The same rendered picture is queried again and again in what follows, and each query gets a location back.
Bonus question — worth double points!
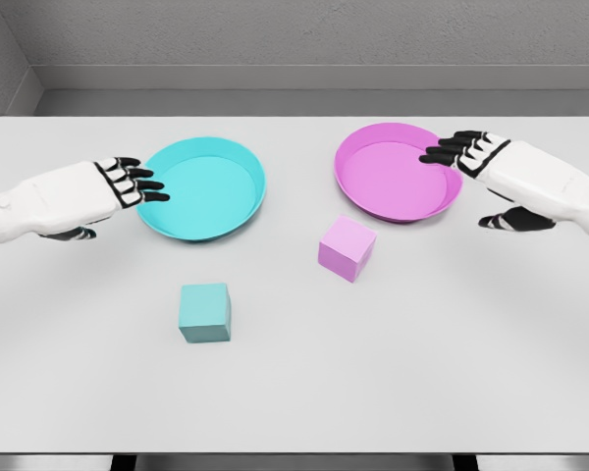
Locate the cyan round plate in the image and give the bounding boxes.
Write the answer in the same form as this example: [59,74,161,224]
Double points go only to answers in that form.
[135,136,267,242]

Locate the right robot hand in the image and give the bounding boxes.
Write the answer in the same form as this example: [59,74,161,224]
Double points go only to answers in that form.
[418,130,583,234]

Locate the pink cube block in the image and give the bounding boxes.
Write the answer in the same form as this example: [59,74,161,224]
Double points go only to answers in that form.
[317,215,378,285]

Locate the pink round plate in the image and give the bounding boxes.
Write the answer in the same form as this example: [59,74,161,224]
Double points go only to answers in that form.
[333,122,464,225]

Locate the cyan cube block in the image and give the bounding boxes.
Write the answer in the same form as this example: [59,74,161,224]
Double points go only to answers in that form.
[178,282,234,344]

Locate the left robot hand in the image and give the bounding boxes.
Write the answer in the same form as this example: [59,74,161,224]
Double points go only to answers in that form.
[20,156,171,241]

